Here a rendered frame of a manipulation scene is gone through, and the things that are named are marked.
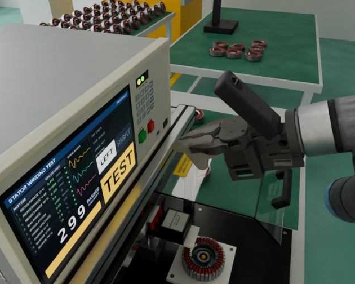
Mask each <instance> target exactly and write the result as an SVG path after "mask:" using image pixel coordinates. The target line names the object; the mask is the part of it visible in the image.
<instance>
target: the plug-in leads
mask: <svg viewBox="0 0 355 284"><path fill-rule="evenodd" d="M148 201H149V204H150V203H151V201H152V200H151V198H149V199H148ZM148 206H149V205H148ZM145 209H146V205H145V206H144V208H143V210H142V212H141V216H142V217H143V215H144V213H145ZM162 215H163V213H162V208H161V206H160V208H159V210H158V213H156V215H155V217H154V219H153V221H152V223H151V225H150V227H149V228H150V229H151V230H155V228H156V226H155V224H159V223H160V220H159V218H158V217H161V216H162Z"/></svg>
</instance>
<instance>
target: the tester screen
mask: <svg viewBox="0 0 355 284"><path fill-rule="evenodd" d="M129 122H131V115H130V105H129V99H128V90H127V91H126V92H125V93H124V94H123V95H122V96H121V97H119V98H118V99H117V100H116V101H115V102H114V103H113V104H112V105H111V106H110V107H108V108H107V109H106V110H105V111H104V112H103V113H102V114H101V115H99V116H98V117H97V118H96V119H95V120H94V121H93V122H92V123H90V124H89V125H88V126H87V127H86V128H85V129H84V130H83V131H82V132H81V133H79V134H78V135H77V136H76V137H75V138H74V139H73V140H72V141H71V142H70V143H68V144H67V145H66V146H65V147H64V148H63V149H62V150H61V151H59V152H58V153H57V154H56V155H55V156H54V157H53V158H51V159H50V160H49V161H48V162H47V163H46V164H45V165H44V166H43V167H42V168H40V169H39V170H38V171H37V172H36V173H35V174H34V175H33V176H32V177H31V178H30V179H28V180H27V181H26V182H25V183H24V184H23V185H22V186H21V187H20V188H19V189H17V190H16V191H15V192H14V193H13V194H11V195H10V196H9V197H8V198H7V199H6V200H5V201H4V203H5V205H6V207H7V209H8V211H9V213H10V215H11V217H12V218H13V220H14V222H15V224H16V226H17V228H18V230H19V232H20V234H21V236H22V238H23V240H24V242H25V244H26V246H27V248H28V250H29V252H30V254H31V256H32V258H33V259H34V261H35V263H36V265H37V267H38V269H39V271H40V273H41V275H42V277H43V279H44V281H45V283H46V284H50V283H51V281H52V280H53V279H54V277H55V276H56V275H57V273H58V272H59V270H60V269H61V267H62V266H63V265H64V263H65V262H66V261H67V259H68V258H69V257H70V255H71V254H72V252H73V251H74V250H75V248H76V247H77V246H78V244H79V243H80V242H81V240H82V238H83V237H84V236H85V234H86V233H87V232H88V230H89V229H90V228H91V226H92V225H93V223H94V222H95V221H96V219H97V218H98V217H99V215H100V214H101V213H102V211H103V209H105V207H106V206H107V204H108V203H109V201H110V200H111V199H112V197H113V196H114V195H115V193H116V192H117V190H118V189H119V188H120V186H121V185H122V184H123V182H124V181H125V180H126V178H127V177H128V176H129V174H130V172H131V171H132V170H133V169H134V167H135V166H136V161H135V164H134V166H133V167H132V169H131V170H130V172H129V173H128V174H127V175H126V177H125V178H124V180H123V181H122V182H121V183H120V185H119V187H118V188H117V189H116V191H115V192H114V193H113V195H112V196H111V197H110V199H109V200H108V201H107V203H106V204H105V201H104V196H103V190H102V187H101V182H100V181H101V180H102V179H103V177H104V176H105V175H106V174H107V173H108V171H109V170H110V169H111V168H112V167H113V165H114V164H115V163H116V162H117V161H118V159H119V158H120V157H121V155H122V154H123V153H124V152H125V151H126V149H127V148H128V147H129V146H130V145H131V143H132V142H133V144H134V141H133V135H132V137H131V138H130V139H129V141H128V142H127V143H126V144H125V145H124V146H123V148H122V149H121V150H120V151H119V152H118V153H117V155H116V156H115V157H114V158H113V159H112V160H111V162H110V163H109V164H108V165H107V167H106V168H105V169H104V170H103V171H102V172H101V174H99V170H98V166H97V161H96V159H97V157H98V156H99V155H100V154H101V153H102V152H103V151H104V149H105V148H106V147H107V146H108V145H109V144H110V143H111V142H112V141H113V140H114V139H115V138H116V137H117V135H118V134H119V133H120V132H121V131H122V130H123V129H124V128H125V127H126V126H127V125H128V124H129ZM131 132H132V125H131ZM83 201H85V205H86V208H87V213H86V215H85V216H84V217H83V218H82V220H81V221H80V222H79V223H78V225H77V226H76V227H75V229H74V230H73V231H72V232H71V234H70V235H69V236H68V238H67V239H66V240H65V241H64V243H63V244H62V245H61V246H59V243H58V241H57V239H56V236H55V235H56V234H57V233H58V231H59V230H60V229H61V228H62V227H63V225H64V224H65V223H66V222H67V221H68V219H69V218H70V217H71V216H72V215H73V213H74V212H75V211H76V209H77V208H78V207H79V206H80V205H81V203H82V202H83ZM99 201H100V204H101V209H100V210H99V211H98V213H97V214H96V215H95V217H94V218H93V219H92V221H91V222H90V223H89V225H88V226H87V228H86V229H85V230H84V232H83V233H82V234H81V236H80V237H79V239H77V241H76V242H75V244H74V245H73V247H72V248H71V249H70V250H69V252H68V253H67V254H66V256H65V258H63V260H62V261H61V263H60V264H59V265H58V267H57V268H56V269H55V271H54V272H53V274H52V275H51V276H50V278H48V276H47V274H46V272H45V271H46V270H47V268H48V267H49V266H50V265H51V263H52V262H53V261H54V260H55V258H56V257H57V256H58V254H59V253H60V251H61V250H62V249H63V248H64V246H65V245H66V244H67V243H68V241H69V240H70V239H71V237H72V236H73V234H74V233H75V232H76V231H77V229H78V228H79V227H80V225H81V224H82V223H83V222H84V220H85V219H86V218H87V217H88V215H89V214H90V212H91V211H92V210H93V208H94V207H95V206H96V205H97V203H98V202H99Z"/></svg>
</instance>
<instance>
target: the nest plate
mask: <svg viewBox="0 0 355 284"><path fill-rule="evenodd" d="M218 243H219V244H221V246H222V247H223V249H224V252H225V265H224V270H223V272H222V274H220V276H219V277H218V278H216V279H214V280H213V281H212V280H211V281H208V280H207V282H205V280H204V281H203V282H201V279H200V281H197V279H196V280H194V279H193V278H191V277H190V276H188V275H187V273H186V272H185V270H184V269H183V266H182V252H183V248H184V246H179V248H178V251H177V253H176V255H175V258H174V260H173V263H172V266H171V268H170V271H169V273H168V275H167V278H166V281H167V282H171V283H173V284H228V283H229V279H230V274H231V270H232V266H233V261H234V256H235V253H236V247H234V246H231V245H227V244H224V243H221V242H218ZM210 259H211V261H210V264H212V263H213V262H214V258H213V257H212V256H210ZM193 261H194V262H195V263H197V261H196V256H195V255H193Z"/></svg>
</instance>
